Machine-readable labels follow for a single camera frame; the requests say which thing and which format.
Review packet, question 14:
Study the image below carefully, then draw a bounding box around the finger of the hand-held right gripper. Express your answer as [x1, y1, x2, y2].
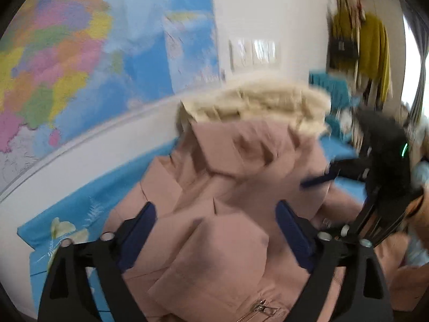
[336, 187, 420, 247]
[300, 158, 369, 190]

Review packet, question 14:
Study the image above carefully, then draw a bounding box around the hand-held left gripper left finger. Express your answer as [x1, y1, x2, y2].
[37, 202, 157, 322]

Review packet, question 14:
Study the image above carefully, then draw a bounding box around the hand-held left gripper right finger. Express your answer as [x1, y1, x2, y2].
[275, 200, 395, 322]

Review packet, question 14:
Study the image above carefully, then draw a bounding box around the pink coat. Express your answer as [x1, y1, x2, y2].
[105, 117, 429, 322]

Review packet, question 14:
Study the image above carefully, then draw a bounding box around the blue floral bed sheet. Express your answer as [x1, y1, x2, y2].
[17, 107, 369, 312]

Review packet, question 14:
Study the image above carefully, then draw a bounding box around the cream garment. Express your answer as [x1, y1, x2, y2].
[177, 80, 332, 135]

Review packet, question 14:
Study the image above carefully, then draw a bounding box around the yellow hanging garment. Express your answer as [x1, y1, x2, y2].
[332, 10, 393, 99]

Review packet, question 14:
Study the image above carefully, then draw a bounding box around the white wall socket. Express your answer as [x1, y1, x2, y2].
[252, 39, 279, 66]
[230, 38, 252, 71]

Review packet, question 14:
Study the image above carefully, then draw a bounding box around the colourful wall map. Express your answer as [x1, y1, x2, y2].
[0, 0, 225, 195]

